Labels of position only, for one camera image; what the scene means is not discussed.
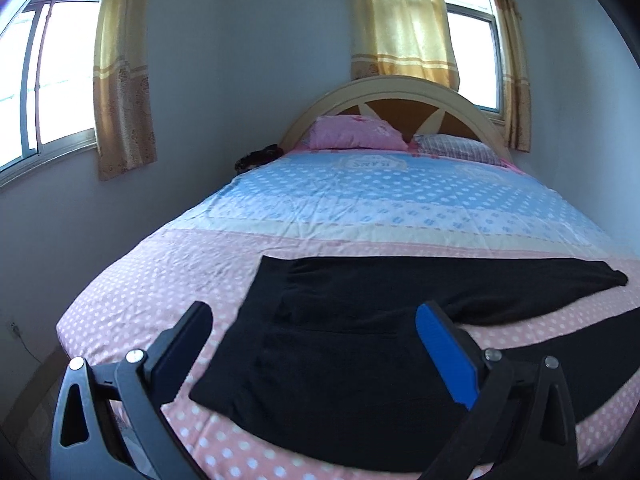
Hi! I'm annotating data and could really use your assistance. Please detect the yellow side curtain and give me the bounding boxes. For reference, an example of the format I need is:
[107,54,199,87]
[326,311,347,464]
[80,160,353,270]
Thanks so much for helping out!
[93,0,157,181]

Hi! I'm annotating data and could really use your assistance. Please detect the side window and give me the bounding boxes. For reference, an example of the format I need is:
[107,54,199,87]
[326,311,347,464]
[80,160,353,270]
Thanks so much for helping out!
[1,0,100,186]

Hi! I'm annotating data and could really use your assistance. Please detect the yellow headboard right curtain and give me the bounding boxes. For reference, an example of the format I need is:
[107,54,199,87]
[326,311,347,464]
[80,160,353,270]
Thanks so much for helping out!
[491,0,532,153]

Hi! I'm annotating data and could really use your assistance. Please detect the dark clothing beside bed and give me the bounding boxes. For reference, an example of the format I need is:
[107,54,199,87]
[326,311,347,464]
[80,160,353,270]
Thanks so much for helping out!
[234,144,284,174]

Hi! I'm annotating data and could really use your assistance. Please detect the yellow headboard left curtain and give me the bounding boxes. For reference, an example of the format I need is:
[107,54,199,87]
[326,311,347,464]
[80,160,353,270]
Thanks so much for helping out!
[350,0,460,91]

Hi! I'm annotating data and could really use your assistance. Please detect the plaid pillow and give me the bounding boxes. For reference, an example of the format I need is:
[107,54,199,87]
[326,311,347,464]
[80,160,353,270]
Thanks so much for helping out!
[413,133,504,166]

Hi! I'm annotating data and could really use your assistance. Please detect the polka dot bed cover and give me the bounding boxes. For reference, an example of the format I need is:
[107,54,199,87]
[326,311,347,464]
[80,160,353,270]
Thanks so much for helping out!
[55,148,640,480]

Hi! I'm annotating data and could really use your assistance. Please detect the yellow headboard curtain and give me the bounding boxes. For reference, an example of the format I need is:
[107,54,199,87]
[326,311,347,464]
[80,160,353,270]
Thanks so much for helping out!
[491,0,532,153]
[350,0,460,91]

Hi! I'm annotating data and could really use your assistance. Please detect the black pants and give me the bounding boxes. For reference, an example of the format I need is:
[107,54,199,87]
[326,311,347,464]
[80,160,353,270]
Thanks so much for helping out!
[190,257,628,472]

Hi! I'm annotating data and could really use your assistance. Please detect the pink pillow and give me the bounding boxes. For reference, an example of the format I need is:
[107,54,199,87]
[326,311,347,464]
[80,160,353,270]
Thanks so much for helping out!
[299,115,408,152]

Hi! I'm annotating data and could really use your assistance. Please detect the cream wooden headboard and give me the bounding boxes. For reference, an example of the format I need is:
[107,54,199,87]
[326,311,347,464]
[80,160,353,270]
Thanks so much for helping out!
[280,76,512,162]

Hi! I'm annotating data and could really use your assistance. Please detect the headboard window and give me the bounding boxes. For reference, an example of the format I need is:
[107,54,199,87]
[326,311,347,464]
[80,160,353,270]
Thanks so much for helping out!
[445,0,502,116]

